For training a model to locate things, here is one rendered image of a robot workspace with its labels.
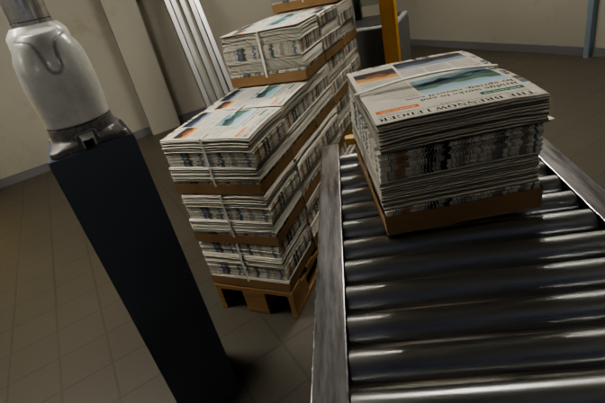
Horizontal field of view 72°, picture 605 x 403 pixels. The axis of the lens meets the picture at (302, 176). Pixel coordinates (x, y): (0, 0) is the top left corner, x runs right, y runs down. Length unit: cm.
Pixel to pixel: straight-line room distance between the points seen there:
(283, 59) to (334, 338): 141
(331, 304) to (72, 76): 78
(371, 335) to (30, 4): 113
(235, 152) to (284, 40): 62
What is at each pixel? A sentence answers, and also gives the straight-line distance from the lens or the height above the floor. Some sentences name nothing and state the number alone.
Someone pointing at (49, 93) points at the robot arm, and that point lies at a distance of 112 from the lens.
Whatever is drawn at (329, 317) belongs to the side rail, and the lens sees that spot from 68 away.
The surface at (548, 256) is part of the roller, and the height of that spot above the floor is 78.
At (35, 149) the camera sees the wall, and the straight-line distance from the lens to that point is 472.
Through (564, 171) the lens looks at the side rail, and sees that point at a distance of 102.
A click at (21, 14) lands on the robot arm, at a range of 133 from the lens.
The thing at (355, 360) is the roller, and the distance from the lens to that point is 63.
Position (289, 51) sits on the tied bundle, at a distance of 185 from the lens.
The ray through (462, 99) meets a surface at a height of 103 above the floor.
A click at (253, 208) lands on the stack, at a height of 55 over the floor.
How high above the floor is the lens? 129
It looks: 27 degrees down
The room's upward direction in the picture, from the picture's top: 13 degrees counter-clockwise
